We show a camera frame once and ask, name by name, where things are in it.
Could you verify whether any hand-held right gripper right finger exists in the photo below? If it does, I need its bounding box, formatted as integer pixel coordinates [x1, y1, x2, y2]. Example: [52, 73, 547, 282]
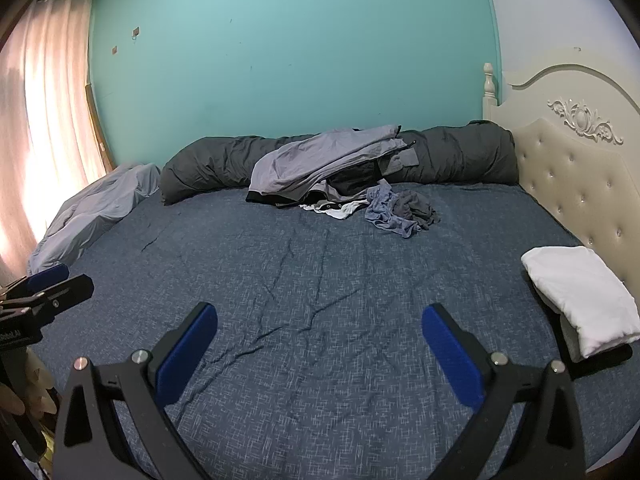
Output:
[421, 303, 587, 480]

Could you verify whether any black and white garment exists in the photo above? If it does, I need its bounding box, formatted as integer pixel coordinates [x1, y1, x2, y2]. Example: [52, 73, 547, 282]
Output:
[299, 199, 371, 221]

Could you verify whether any dark grey rolled duvet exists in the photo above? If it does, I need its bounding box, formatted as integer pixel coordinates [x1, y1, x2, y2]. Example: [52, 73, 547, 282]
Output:
[159, 121, 521, 207]

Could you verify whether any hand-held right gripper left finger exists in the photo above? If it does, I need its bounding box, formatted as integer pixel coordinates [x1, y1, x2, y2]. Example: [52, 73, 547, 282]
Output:
[52, 301, 219, 480]

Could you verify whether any pink curtain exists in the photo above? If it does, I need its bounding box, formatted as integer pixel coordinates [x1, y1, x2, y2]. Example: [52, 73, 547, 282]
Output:
[0, 0, 108, 286]

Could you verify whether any cream tufted headboard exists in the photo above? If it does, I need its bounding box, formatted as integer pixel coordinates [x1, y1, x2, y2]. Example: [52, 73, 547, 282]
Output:
[481, 49, 640, 311]

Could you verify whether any light grey jacket black trim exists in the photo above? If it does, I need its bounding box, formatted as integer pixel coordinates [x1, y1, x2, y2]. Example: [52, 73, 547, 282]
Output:
[246, 124, 408, 207]

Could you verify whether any white folded garment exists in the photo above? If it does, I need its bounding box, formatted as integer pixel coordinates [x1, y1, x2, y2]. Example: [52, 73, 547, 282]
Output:
[520, 246, 640, 360]

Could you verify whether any person's left hand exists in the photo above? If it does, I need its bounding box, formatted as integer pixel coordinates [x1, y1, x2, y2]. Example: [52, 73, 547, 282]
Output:
[24, 349, 58, 417]

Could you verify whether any wooden window frame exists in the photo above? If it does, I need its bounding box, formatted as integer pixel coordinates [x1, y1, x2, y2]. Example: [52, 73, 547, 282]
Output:
[86, 82, 118, 171]

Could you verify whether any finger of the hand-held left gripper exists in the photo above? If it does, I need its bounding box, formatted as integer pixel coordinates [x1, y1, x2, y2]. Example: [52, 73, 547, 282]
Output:
[0, 263, 70, 305]
[2, 274, 95, 329]

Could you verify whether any blue crumpled garment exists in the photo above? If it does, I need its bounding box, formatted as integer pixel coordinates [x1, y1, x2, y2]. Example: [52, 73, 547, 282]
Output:
[364, 182, 421, 239]

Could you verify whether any dark grey crumpled garment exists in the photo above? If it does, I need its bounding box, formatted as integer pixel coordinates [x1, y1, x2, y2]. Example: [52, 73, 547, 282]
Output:
[392, 192, 441, 231]

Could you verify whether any light grey blanket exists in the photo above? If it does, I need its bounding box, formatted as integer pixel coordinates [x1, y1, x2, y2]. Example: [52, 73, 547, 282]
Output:
[27, 162, 163, 276]

